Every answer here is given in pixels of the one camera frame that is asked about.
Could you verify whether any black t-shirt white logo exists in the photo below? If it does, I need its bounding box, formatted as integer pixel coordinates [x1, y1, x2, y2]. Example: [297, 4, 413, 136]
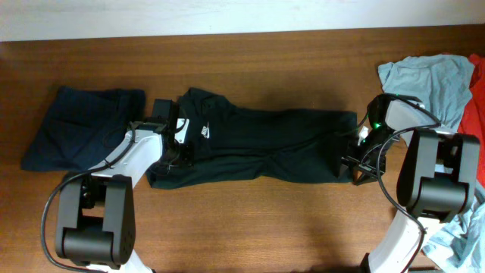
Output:
[146, 88, 357, 190]

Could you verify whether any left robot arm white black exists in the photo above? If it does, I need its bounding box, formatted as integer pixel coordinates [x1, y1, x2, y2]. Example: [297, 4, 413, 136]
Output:
[41, 99, 192, 272]

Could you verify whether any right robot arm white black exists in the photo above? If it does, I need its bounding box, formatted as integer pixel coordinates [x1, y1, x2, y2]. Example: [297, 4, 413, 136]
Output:
[338, 93, 480, 273]

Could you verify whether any folded navy blue garment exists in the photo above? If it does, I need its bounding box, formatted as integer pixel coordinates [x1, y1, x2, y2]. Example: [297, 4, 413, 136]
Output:
[20, 86, 146, 171]

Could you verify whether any light grey-blue t-shirt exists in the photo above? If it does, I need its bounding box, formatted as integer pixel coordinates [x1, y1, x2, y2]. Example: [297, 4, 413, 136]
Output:
[378, 55, 484, 272]

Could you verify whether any red garment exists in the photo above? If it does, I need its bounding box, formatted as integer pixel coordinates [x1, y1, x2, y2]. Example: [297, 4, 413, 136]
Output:
[435, 54, 484, 184]

